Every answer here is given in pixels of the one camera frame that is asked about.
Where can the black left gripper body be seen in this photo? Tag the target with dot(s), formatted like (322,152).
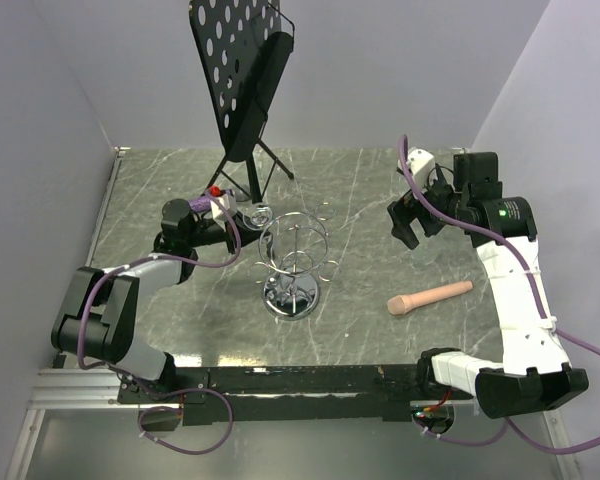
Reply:
(212,233)

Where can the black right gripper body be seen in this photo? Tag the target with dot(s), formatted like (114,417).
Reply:
(406,210)

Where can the clear wine glass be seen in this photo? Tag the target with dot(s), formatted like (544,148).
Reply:
(257,216)
(427,252)
(405,183)

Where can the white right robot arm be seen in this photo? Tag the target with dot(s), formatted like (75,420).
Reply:
(535,373)

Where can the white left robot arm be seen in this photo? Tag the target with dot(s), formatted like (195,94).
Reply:
(97,318)

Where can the chrome wine glass rack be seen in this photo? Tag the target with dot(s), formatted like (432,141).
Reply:
(294,251)

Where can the purple glitter microphone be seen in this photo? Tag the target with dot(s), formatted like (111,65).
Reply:
(201,205)

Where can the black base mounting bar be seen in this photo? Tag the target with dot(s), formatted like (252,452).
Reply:
(280,393)

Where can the black music stand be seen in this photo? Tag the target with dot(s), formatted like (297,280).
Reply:
(243,47)

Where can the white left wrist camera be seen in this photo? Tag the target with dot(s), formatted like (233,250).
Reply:
(223,204)

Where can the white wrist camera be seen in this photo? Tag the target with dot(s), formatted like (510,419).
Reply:
(223,204)
(420,163)

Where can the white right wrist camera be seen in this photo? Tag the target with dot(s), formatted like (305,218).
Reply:
(420,163)

